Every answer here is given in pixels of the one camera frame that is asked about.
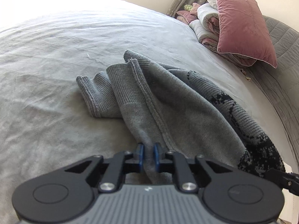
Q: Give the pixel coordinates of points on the small beige trinket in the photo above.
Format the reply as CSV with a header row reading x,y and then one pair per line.
x,y
245,74

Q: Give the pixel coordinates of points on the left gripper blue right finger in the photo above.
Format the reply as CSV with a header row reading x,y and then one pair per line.
x,y
162,163

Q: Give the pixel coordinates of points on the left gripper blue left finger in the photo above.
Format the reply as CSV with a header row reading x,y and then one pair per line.
x,y
134,160

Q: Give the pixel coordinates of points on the grey bed sheet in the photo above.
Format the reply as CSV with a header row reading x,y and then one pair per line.
x,y
46,44

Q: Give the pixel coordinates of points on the pink velvet pillow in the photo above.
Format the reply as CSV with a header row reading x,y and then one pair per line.
x,y
243,31

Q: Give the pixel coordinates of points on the grey quilted headboard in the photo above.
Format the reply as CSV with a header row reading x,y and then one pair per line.
x,y
279,90

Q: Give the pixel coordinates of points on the grey knit sweater black pattern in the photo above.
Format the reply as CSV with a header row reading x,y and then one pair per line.
x,y
180,109

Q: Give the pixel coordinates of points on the folded grey pink duvet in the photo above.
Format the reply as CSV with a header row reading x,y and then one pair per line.
x,y
207,30

